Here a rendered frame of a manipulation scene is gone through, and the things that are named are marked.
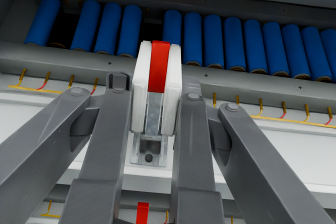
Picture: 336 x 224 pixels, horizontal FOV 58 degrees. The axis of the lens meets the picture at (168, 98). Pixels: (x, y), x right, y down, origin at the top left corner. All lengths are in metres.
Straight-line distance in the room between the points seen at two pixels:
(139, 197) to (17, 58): 0.22
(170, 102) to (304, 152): 0.16
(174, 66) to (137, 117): 0.04
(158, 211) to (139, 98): 0.27
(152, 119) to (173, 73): 0.07
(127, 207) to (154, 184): 0.15
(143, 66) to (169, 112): 0.03
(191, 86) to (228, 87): 0.09
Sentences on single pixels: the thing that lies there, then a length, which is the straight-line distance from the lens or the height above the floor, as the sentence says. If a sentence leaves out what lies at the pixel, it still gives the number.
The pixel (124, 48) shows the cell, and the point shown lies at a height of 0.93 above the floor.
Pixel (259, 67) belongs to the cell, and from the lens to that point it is 0.29.
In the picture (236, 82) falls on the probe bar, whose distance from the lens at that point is 0.26.
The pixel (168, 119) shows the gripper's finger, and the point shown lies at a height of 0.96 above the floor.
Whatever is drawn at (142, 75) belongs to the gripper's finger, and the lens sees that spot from 0.16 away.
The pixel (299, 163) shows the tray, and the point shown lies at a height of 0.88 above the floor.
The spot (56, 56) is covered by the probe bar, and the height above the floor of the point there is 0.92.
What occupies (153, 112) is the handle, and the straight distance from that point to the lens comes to 0.22.
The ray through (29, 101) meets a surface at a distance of 0.27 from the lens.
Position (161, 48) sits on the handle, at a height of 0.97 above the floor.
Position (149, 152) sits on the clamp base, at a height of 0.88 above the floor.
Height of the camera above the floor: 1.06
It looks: 37 degrees down
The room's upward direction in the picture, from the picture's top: 8 degrees clockwise
